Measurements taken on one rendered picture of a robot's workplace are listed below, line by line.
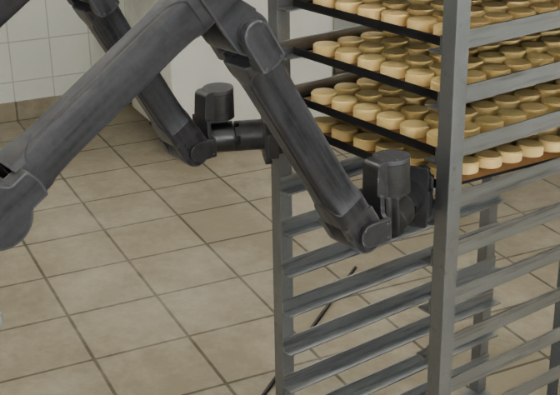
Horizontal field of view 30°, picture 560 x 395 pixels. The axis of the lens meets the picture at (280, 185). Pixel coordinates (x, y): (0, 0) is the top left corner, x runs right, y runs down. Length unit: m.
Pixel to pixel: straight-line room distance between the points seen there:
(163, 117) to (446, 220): 0.52
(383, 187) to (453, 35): 0.25
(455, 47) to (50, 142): 0.66
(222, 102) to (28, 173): 0.76
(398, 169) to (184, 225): 2.53
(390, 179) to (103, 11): 0.53
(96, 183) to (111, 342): 1.35
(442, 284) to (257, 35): 0.62
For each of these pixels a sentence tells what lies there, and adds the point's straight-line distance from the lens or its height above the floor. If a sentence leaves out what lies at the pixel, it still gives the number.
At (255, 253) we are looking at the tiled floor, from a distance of 3.77.
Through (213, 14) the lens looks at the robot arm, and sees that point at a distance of 1.29.
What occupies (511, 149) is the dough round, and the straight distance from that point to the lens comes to 1.89.
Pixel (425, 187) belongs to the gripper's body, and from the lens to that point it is 1.66.
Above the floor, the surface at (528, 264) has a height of 0.78.
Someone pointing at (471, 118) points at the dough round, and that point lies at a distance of 1.86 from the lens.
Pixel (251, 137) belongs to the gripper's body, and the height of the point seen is 0.99.
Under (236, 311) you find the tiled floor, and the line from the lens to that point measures 3.40.
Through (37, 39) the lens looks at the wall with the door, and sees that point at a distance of 5.34.
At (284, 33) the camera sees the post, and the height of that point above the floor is 1.17.
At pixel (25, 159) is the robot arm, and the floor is 1.22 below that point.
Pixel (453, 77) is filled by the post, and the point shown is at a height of 1.19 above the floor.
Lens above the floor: 1.63
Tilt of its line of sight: 22 degrees down
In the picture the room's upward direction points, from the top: 1 degrees counter-clockwise
